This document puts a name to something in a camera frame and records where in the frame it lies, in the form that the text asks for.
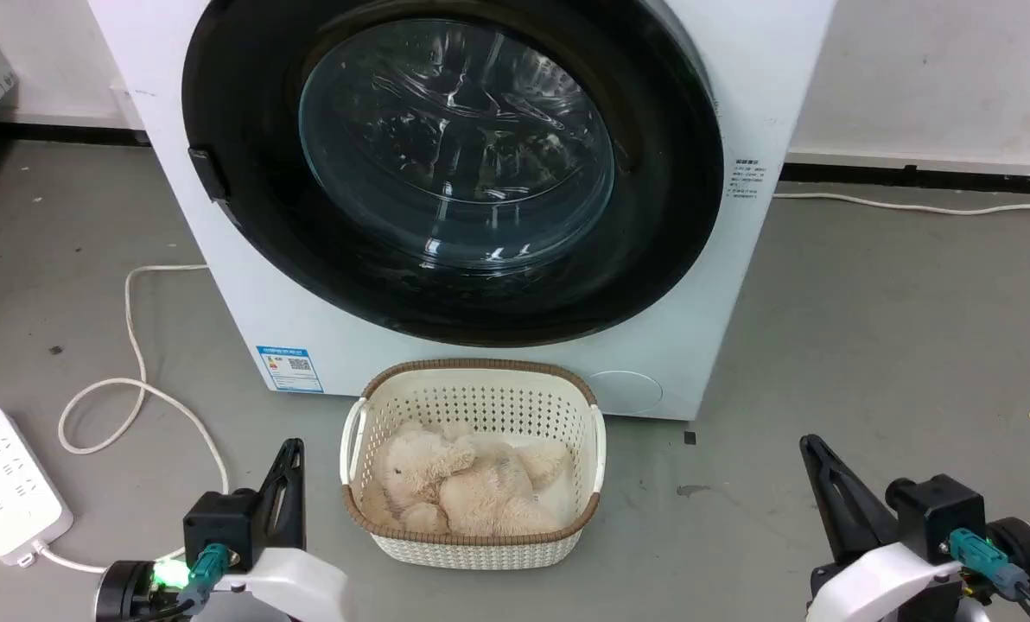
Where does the blue energy label sticker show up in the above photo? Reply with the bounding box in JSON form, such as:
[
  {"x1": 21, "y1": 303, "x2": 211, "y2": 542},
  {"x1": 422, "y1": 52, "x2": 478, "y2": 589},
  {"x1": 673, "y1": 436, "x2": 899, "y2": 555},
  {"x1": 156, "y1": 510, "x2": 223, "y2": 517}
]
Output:
[{"x1": 256, "y1": 346, "x2": 324, "y2": 394}]

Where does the white power strip cable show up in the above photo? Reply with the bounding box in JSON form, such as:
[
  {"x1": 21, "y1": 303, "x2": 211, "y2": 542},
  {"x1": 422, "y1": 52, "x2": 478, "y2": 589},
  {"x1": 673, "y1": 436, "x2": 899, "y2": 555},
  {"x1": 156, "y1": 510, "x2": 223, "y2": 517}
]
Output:
[{"x1": 29, "y1": 263, "x2": 231, "y2": 575}]

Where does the black door latch handle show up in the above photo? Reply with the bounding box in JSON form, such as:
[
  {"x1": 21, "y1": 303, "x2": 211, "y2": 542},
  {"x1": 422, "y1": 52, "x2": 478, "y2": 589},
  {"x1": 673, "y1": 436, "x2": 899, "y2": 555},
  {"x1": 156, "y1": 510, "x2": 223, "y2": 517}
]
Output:
[{"x1": 188, "y1": 148, "x2": 229, "y2": 205}]

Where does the right teal connector black cable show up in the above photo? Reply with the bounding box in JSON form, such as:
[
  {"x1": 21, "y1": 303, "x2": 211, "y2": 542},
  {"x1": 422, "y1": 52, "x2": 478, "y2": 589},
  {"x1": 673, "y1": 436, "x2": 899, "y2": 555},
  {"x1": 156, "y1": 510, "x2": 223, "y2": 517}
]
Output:
[{"x1": 949, "y1": 528, "x2": 1030, "y2": 622}]

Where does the white power strip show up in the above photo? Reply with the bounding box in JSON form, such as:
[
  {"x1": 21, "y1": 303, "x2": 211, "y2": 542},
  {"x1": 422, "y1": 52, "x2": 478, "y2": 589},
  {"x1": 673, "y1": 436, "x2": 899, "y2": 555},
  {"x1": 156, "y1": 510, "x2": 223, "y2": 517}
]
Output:
[{"x1": 0, "y1": 408, "x2": 75, "y2": 568}]

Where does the white front-load washing machine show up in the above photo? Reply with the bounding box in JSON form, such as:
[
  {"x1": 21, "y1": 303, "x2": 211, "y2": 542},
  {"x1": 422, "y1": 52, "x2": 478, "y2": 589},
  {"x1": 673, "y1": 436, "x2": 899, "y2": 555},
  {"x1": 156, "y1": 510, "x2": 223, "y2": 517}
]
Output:
[{"x1": 87, "y1": 0, "x2": 837, "y2": 422}]

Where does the small printed text sticker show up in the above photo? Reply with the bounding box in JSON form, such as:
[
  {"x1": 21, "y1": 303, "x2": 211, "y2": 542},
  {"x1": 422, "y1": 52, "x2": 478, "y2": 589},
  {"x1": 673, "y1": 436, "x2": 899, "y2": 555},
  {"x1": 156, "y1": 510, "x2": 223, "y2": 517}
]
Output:
[{"x1": 727, "y1": 157, "x2": 771, "y2": 201}]

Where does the teal connector black cable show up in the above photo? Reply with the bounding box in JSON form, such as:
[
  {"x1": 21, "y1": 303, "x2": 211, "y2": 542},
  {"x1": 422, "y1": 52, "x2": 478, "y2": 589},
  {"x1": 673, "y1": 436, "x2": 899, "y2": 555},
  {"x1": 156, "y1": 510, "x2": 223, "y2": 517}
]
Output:
[
  {"x1": 949, "y1": 528, "x2": 1030, "y2": 622},
  {"x1": 130, "y1": 543, "x2": 232, "y2": 622}
]

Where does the beige plush teddy bear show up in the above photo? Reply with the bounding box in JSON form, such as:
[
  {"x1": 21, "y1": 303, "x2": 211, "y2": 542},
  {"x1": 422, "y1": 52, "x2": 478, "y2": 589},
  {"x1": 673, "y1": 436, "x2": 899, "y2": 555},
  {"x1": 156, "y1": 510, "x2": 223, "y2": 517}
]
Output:
[{"x1": 359, "y1": 421, "x2": 572, "y2": 536}]

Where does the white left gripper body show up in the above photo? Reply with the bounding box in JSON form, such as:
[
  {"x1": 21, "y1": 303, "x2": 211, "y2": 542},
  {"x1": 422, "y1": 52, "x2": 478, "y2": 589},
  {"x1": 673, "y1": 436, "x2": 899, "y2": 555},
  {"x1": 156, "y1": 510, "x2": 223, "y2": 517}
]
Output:
[{"x1": 195, "y1": 546, "x2": 349, "y2": 622}]

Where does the black round glass washer door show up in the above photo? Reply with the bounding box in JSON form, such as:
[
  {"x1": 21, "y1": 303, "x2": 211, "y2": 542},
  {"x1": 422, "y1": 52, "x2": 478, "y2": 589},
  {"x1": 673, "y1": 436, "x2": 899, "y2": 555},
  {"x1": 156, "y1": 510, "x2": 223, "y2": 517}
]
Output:
[{"x1": 181, "y1": 0, "x2": 726, "y2": 348}]

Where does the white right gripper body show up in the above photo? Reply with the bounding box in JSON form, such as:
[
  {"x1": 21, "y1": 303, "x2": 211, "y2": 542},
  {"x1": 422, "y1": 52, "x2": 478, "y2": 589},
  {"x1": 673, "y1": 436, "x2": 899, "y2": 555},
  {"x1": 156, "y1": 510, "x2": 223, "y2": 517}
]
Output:
[{"x1": 807, "y1": 543, "x2": 967, "y2": 622}]

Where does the cream perforated laundry basket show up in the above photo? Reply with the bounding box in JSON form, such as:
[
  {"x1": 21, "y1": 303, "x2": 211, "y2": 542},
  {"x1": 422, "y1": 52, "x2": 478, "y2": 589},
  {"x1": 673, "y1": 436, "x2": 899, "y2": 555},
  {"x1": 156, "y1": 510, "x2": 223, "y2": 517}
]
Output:
[{"x1": 340, "y1": 359, "x2": 607, "y2": 571}]

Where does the left teal connector black cable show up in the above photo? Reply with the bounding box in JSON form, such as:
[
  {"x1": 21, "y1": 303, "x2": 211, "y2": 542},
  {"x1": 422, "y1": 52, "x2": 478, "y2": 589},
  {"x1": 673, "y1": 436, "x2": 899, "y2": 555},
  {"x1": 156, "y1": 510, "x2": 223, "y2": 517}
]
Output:
[{"x1": 130, "y1": 543, "x2": 232, "y2": 622}]

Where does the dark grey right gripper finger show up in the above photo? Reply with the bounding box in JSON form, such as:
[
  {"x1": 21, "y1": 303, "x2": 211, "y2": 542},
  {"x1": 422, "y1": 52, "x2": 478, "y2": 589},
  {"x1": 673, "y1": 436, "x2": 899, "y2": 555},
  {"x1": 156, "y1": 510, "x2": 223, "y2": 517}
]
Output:
[
  {"x1": 816, "y1": 439, "x2": 903, "y2": 558},
  {"x1": 798, "y1": 435, "x2": 862, "y2": 567}
]

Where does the white cable along wall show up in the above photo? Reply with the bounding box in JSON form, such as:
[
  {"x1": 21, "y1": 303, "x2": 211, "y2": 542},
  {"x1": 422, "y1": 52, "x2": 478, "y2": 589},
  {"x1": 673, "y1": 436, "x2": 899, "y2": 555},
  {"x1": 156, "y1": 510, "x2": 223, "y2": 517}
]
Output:
[{"x1": 772, "y1": 191, "x2": 1030, "y2": 216}]

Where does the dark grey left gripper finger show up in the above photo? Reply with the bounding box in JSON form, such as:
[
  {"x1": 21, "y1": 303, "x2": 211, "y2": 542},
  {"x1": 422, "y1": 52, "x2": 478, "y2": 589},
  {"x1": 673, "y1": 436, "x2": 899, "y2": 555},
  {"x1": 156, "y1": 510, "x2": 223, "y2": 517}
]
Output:
[
  {"x1": 273, "y1": 441, "x2": 307, "y2": 552},
  {"x1": 254, "y1": 439, "x2": 298, "y2": 554}
]

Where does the round white filter cover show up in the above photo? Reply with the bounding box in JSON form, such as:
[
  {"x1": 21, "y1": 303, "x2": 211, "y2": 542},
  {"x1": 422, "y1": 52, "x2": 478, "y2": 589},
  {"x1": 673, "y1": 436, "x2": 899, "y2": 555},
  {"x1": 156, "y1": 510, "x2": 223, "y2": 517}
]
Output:
[{"x1": 586, "y1": 371, "x2": 664, "y2": 416}]

